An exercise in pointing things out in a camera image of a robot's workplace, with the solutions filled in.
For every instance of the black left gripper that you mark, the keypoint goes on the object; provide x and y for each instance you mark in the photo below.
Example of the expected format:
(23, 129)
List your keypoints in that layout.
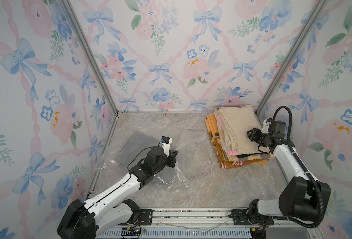
(172, 155)

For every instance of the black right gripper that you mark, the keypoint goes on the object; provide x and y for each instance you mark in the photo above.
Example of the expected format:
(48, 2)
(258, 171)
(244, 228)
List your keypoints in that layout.
(254, 134)

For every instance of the cream fleece blanket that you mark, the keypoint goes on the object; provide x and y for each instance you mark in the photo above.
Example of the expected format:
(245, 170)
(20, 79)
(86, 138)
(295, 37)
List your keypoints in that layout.
(237, 122)

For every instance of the grey fleece blanket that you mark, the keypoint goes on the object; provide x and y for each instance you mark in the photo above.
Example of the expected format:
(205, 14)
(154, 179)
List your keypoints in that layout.
(123, 154)

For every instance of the orange cartoon print blanket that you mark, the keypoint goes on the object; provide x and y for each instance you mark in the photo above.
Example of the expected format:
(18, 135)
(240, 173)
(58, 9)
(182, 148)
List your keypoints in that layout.
(224, 163)

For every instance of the yellow grey checked blanket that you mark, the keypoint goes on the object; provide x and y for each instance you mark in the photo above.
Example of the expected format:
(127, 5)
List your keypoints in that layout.
(248, 158)

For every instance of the pink fleece blanket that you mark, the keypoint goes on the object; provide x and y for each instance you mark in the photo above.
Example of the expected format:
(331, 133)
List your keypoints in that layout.
(222, 133)

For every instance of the clear plastic vacuum bag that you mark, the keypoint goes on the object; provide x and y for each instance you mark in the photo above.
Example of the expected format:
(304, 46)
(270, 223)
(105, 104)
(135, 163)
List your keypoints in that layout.
(195, 158)

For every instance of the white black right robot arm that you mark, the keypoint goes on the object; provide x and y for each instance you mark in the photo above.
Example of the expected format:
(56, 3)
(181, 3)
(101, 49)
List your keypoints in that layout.
(304, 199)

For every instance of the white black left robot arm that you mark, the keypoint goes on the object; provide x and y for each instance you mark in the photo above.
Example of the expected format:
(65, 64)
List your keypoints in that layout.
(107, 200)

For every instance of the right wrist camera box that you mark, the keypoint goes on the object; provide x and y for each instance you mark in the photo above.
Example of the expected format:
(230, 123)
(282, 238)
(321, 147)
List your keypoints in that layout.
(265, 127)

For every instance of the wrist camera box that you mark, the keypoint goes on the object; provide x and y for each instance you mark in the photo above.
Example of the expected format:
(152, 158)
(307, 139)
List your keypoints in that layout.
(265, 127)
(165, 143)

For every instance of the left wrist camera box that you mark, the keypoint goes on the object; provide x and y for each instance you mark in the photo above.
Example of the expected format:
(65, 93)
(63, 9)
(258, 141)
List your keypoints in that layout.
(165, 143)

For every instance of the left floor aluminium rail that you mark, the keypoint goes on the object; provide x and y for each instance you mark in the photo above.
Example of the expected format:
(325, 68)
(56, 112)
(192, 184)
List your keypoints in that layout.
(100, 164)

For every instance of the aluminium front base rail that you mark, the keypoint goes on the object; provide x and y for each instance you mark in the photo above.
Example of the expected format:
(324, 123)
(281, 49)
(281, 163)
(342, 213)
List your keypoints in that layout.
(202, 224)

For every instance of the right rear aluminium corner post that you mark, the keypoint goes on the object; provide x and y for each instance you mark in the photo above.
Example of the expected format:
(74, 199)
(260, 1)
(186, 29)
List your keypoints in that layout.
(304, 32)

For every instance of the aluminium corner post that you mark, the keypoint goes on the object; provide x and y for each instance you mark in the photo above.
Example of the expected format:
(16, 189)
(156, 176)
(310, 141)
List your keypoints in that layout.
(304, 32)
(74, 23)

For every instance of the left rear aluminium corner post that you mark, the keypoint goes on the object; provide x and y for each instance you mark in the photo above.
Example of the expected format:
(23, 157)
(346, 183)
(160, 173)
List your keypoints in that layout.
(74, 23)

